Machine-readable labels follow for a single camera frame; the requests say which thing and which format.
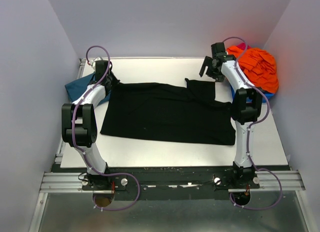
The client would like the black t-shirt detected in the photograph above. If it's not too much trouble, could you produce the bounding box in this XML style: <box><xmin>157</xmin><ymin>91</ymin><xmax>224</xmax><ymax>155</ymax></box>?
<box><xmin>100</xmin><ymin>79</ymin><xmax>236</xmax><ymax>146</ymax></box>

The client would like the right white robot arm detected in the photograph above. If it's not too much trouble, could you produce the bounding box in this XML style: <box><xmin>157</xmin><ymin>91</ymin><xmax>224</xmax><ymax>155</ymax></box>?
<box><xmin>199</xmin><ymin>42</ymin><xmax>263</xmax><ymax>171</ymax></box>

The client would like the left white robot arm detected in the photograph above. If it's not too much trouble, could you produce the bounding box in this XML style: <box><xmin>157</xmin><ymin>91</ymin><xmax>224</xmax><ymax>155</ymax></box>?
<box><xmin>61</xmin><ymin>57</ymin><xmax>120</xmax><ymax>190</ymax></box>

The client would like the pink t-shirt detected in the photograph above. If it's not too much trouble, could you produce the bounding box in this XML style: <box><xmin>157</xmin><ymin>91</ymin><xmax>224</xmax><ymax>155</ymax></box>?
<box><xmin>237</xmin><ymin>42</ymin><xmax>246</xmax><ymax>50</ymax></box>

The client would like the folded teal t-shirt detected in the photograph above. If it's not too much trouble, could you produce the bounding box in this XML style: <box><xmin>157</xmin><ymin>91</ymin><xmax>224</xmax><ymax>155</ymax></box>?
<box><xmin>65</xmin><ymin>73</ymin><xmax>110</xmax><ymax>106</ymax></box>

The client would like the orange t-shirt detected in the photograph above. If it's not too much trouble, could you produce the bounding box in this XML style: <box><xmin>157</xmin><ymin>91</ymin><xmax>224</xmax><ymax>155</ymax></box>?
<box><xmin>226</xmin><ymin>45</ymin><xmax>279</xmax><ymax>94</ymax></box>

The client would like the blue plastic bin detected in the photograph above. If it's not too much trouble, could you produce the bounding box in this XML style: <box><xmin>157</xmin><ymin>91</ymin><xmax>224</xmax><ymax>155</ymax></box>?
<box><xmin>230</xmin><ymin>87</ymin><xmax>274</xmax><ymax>103</ymax></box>

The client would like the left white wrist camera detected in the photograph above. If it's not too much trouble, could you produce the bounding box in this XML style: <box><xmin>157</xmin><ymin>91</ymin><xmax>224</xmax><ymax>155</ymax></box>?
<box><xmin>88</xmin><ymin>57</ymin><xmax>103</xmax><ymax>68</ymax></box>

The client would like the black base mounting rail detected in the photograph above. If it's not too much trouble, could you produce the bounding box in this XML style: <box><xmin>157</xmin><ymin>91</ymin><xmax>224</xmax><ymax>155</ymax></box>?
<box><xmin>82</xmin><ymin>166</ymin><xmax>259</xmax><ymax>201</ymax></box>

